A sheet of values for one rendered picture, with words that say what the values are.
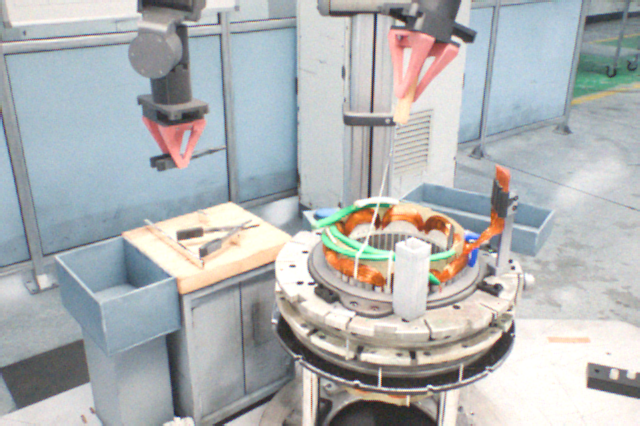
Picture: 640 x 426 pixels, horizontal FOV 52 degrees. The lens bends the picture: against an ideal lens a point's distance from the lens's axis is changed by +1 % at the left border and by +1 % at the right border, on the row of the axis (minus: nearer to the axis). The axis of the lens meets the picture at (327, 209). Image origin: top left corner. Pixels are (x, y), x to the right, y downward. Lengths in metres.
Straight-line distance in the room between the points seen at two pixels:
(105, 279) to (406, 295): 0.51
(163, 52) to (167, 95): 0.10
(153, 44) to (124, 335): 0.38
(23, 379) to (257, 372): 1.63
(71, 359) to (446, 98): 2.19
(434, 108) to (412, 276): 2.77
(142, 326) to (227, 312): 0.14
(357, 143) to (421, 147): 2.19
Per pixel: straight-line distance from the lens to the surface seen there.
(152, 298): 0.91
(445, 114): 3.54
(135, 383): 1.00
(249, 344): 1.05
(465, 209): 1.23
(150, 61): 0.86
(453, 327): 0.76
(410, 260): 0.72
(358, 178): 1.30
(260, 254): 0.97
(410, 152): 3.40
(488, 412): 1.11
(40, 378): 2.61
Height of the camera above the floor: 1.51
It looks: 24 degrees down
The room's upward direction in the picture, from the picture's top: 1 degrees clockwise
